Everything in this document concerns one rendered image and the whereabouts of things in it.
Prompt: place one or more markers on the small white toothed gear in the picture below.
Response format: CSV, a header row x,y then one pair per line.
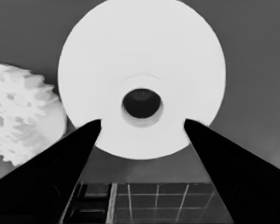
x,y
3,77
37,93
21,149

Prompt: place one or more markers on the large thick white disc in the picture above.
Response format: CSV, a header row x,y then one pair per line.
x,y
140,46

